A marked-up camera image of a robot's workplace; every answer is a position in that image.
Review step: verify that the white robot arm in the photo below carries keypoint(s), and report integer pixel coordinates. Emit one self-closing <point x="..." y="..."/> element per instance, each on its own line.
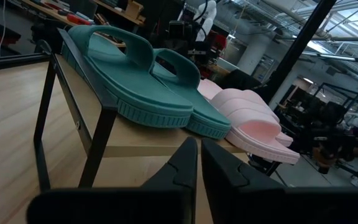
<point x="208" y="18"/>

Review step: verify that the black machine stand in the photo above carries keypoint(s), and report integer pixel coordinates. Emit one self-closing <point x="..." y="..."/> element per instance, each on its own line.
<point x="182" y="37"/>

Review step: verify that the wooden shelf black metal frame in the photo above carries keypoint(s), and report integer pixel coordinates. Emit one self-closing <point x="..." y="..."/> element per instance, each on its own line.
<point x="135" y="140"/>

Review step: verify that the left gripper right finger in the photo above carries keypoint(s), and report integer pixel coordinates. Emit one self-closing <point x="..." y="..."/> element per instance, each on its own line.
<point x="259" y="205"/>

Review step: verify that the cardboard box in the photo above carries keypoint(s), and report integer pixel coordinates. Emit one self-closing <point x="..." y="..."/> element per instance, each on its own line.
<point x="134" y="9"/>

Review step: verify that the grey concrete pillar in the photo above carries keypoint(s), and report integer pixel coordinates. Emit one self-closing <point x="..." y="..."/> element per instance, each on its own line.
<point x="253" y="53"/>

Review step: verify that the wooden workbench grey legs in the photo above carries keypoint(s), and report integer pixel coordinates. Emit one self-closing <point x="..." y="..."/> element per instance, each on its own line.
<point x="51" y="12"/>

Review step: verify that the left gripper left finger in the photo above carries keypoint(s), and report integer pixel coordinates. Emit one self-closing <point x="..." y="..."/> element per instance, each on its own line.
<point x="172" y="205"/>

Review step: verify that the red toolbox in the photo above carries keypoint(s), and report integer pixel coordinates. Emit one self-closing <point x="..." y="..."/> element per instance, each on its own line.
<point x="78" y="19"/>

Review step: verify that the green rubber slide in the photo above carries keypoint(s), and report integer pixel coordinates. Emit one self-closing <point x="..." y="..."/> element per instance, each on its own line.
<point x="141" y="90"/>
<point x="207" y="115"/>

